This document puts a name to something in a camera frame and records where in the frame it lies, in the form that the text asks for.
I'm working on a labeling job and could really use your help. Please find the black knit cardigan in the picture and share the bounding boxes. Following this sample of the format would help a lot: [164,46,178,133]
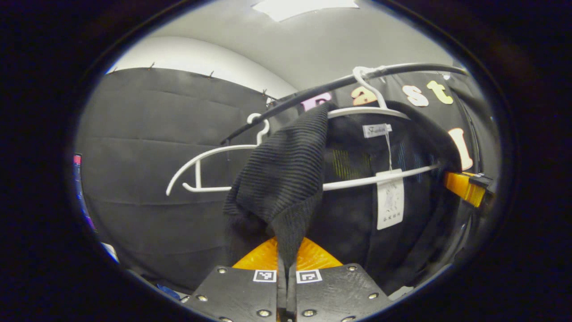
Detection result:
[222,101,463,293]

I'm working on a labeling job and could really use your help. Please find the large ceiling light panel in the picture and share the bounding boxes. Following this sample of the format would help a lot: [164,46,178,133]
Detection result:
[252,0,360,22]

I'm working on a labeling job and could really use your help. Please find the black metal clothes rack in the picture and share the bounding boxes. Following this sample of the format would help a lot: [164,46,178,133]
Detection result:
[220,63,470,146]

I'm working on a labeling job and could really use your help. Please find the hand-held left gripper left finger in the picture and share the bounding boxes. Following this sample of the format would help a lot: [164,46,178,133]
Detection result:
[183,236,286,322]

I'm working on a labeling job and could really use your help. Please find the white object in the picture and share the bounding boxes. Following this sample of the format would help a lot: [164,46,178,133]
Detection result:
[102,241,120,263]

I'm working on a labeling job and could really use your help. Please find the blue object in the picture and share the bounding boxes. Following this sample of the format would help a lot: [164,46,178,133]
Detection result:
[156,284,181,300]

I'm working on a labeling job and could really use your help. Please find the black backdrop cloth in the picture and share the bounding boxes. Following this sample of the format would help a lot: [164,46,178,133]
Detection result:
[74,67,501,291]

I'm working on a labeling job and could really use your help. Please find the white clothes hanger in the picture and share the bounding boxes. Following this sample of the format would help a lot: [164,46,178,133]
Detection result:
[322,66,441,192]
[166,113,271,196]

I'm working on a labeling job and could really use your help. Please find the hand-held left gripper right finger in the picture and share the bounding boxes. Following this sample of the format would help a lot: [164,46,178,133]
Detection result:
[286,237,394,322]

